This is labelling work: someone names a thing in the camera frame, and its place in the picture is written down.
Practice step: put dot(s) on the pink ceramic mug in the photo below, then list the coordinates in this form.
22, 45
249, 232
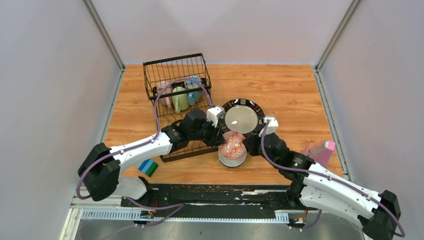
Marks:
168, 100

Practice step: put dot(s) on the black rimmed white plate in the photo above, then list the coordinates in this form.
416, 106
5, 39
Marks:
243, 116

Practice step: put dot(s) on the blue green striped sponge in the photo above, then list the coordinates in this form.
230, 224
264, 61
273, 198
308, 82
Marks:
148, 167

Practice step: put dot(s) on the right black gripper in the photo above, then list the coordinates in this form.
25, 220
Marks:
250, 143

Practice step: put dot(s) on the red patterned white bowl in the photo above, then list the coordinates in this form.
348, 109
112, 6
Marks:
233, 148

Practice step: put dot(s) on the pink box with mirror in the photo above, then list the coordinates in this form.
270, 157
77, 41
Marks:
320, 152

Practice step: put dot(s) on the blue butterfly mug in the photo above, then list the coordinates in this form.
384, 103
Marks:
191, 84

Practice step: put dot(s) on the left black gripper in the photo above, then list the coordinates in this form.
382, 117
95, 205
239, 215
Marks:
219, 139

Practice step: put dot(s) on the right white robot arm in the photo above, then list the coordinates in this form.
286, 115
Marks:
313, 186

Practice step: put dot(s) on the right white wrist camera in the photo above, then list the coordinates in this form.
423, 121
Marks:
270, 125

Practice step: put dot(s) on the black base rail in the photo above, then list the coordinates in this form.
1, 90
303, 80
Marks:
287, 204

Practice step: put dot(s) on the light green mug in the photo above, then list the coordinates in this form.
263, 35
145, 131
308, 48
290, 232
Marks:
180, 102

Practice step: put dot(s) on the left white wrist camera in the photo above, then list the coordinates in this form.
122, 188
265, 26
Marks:
213, 115

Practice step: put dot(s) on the white black bowl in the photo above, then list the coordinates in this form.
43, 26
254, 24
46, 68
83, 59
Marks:
231, 163

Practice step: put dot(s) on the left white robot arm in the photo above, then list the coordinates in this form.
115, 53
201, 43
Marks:
102, 170

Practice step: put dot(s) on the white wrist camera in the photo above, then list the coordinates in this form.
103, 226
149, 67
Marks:
213, 115
270, 125

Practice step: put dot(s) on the black wire dish rack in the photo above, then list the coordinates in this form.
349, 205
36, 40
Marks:
176, 70

